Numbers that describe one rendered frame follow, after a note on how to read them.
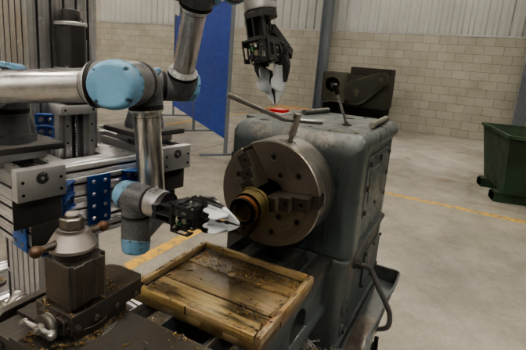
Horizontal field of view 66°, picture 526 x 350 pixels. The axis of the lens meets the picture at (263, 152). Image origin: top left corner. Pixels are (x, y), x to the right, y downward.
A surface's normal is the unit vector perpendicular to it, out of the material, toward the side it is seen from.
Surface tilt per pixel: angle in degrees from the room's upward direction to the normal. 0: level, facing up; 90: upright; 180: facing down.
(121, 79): 89
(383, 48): 90
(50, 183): 90
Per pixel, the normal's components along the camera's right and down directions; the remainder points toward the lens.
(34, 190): 0.80, 0.19
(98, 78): 0.02, 0.21
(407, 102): -0.47, 0.16
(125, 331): 0.07, -0.97
